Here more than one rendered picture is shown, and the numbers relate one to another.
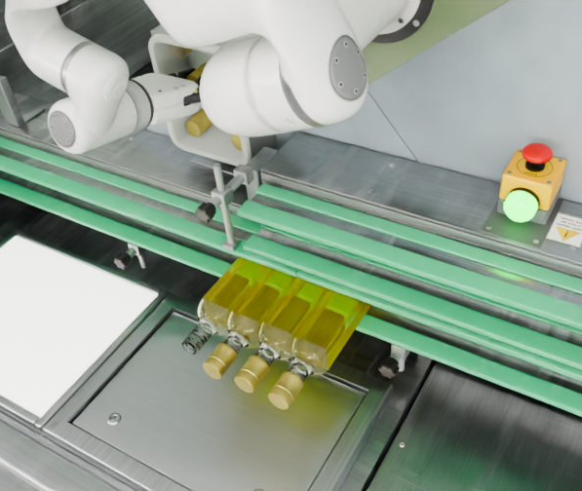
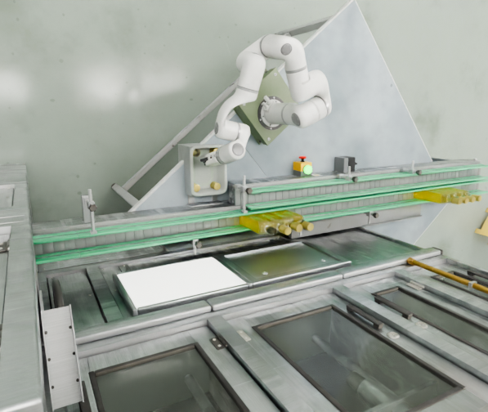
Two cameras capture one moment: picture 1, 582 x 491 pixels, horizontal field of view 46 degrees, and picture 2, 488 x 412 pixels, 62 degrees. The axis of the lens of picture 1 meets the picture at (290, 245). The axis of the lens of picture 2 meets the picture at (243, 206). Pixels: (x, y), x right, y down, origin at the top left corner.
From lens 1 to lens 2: 1.71 m
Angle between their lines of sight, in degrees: 61
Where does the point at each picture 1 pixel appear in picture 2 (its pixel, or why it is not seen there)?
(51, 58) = (234, 125)
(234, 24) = (320, 89)
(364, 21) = not seen: hidden behind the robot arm
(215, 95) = (308, 111)
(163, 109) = not seen: hidden behind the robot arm
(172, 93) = not seen: hidden behind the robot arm
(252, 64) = (315, 102)
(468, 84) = (279, 146)
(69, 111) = (239, 142)
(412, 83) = (265, 150)
